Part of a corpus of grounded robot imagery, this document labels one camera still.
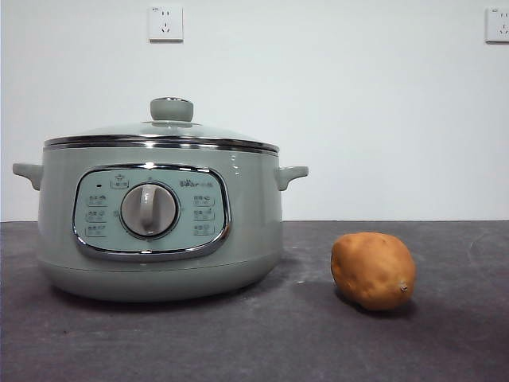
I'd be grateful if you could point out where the glass lid with green knob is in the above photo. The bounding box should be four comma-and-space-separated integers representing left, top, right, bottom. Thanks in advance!
43, 96, 279, 154

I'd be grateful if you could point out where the brown potato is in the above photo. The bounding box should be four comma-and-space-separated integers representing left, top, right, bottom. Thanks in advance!
330, 232, 418, 312

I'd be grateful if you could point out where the pale green electric cooking pot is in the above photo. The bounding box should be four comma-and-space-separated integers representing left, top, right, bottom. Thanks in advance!
11, 143, 310, 302

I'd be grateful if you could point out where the white wall socket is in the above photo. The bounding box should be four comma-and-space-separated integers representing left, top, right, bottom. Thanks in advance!
148, 5, 185, 43
484, 6, 509, 45

